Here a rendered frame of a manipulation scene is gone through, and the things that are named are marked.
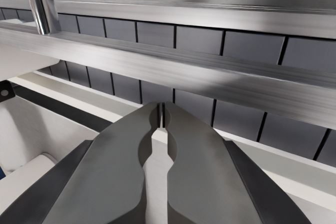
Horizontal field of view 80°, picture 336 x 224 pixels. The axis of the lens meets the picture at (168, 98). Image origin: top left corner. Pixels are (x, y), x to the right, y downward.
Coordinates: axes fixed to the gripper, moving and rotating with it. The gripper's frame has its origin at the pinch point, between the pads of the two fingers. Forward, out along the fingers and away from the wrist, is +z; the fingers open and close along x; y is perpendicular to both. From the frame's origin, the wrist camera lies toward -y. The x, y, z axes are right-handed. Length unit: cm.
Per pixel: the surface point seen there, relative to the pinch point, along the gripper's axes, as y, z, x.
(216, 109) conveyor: 2.6, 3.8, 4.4
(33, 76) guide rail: 3.8, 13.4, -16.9
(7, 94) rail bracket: 9.3, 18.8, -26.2
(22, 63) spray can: 0.6, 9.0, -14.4
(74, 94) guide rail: 3.8, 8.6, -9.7
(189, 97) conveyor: 2.2, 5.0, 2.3
